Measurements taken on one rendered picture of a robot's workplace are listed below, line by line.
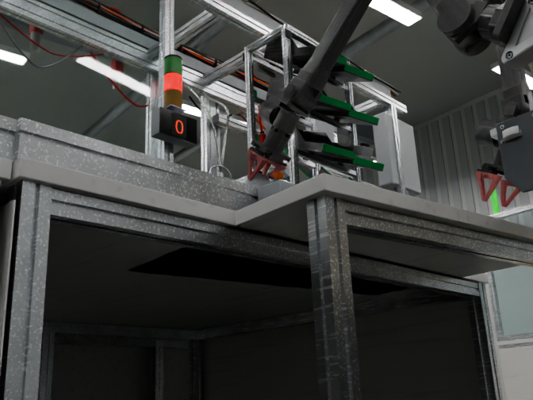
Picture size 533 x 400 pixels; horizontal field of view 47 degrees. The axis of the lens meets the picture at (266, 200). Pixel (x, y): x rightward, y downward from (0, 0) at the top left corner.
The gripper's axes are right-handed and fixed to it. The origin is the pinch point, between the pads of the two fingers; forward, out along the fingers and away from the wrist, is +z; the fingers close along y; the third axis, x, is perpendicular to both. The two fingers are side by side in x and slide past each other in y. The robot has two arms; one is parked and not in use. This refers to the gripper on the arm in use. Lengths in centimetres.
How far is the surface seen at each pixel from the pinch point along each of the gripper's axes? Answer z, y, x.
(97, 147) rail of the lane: -1, 58, 22
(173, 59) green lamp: -17.5, 20.8, -28.4
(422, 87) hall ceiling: -125, -780, -559
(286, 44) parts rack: -37, -18, -36
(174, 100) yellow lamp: -8.5, 20.4, -20.3
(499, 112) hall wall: -149, -888, -467
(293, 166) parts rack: -5.3, -19.0, -8.7
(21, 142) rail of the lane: 1, 71, 24
